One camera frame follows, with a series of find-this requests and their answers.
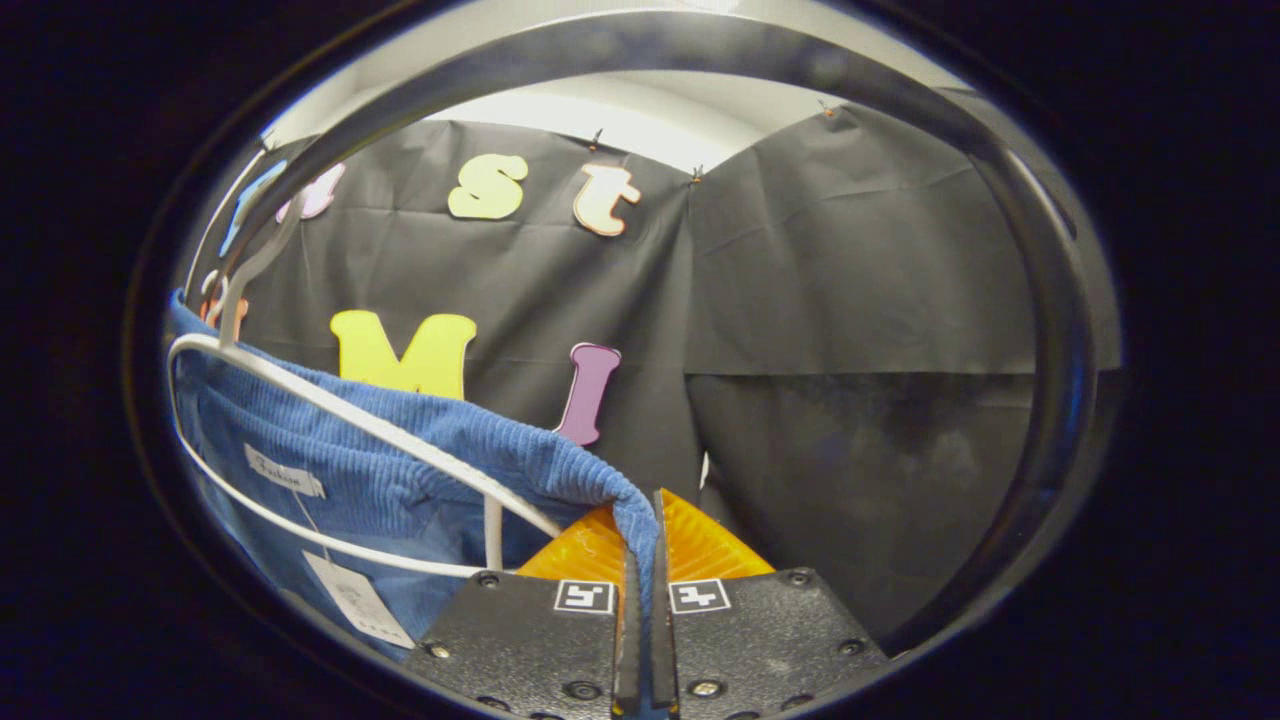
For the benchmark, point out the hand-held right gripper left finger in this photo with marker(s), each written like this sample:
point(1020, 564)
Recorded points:
point(628, 650)

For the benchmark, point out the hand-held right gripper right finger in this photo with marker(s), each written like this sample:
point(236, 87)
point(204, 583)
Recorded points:
point(662, 650)

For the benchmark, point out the white clothes hanger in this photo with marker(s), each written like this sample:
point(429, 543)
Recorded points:
point(493, 540)

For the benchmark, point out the black clothes rack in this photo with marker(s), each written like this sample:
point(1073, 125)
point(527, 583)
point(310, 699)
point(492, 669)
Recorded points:
point(1050, 350)

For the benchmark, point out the black backdrop cloth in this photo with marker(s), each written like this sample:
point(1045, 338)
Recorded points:
point(800, 300)

